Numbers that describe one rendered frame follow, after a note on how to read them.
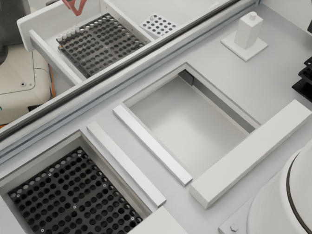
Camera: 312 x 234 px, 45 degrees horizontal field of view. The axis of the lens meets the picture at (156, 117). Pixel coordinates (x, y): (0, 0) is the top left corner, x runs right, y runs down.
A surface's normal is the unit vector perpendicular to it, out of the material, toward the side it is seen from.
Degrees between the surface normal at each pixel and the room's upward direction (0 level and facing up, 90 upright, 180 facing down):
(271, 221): 90
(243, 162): 0
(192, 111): 0
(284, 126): 0
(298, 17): 90
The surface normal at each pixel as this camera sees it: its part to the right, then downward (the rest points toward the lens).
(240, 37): -0.76, 0.51
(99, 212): 0.04, -0.57
